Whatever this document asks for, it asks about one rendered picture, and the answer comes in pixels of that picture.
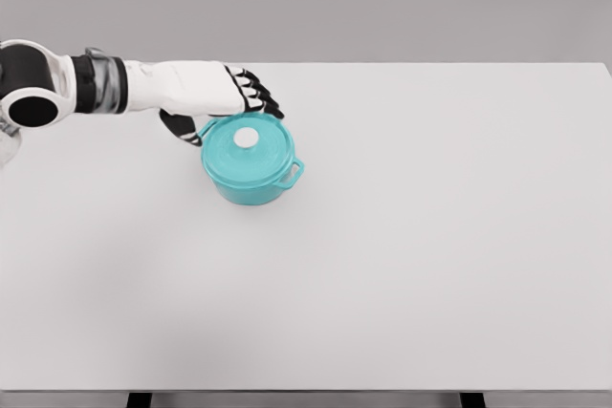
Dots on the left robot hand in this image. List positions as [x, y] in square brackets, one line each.
[205, 88]

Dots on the teal pot lid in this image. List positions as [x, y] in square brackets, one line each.
[247, 151]

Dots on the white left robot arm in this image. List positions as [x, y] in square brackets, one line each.
[102, 85]

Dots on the teal pot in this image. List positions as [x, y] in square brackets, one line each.
[248, 190]

